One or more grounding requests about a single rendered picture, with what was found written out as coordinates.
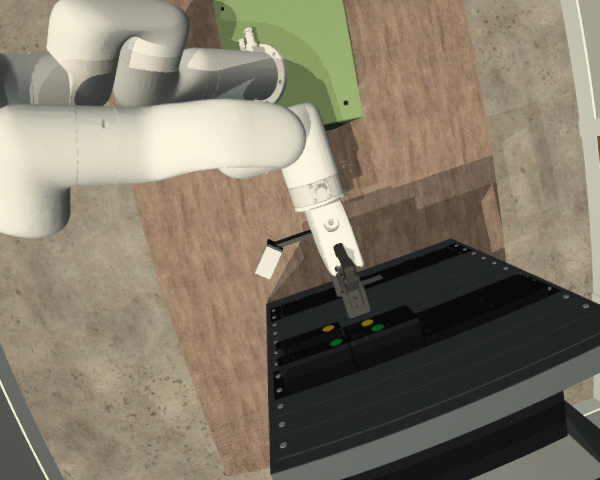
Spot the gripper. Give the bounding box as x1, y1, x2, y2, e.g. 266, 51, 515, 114
294, 191, 370, 318

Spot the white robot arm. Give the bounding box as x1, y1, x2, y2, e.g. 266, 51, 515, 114
0, 0, 345, 238

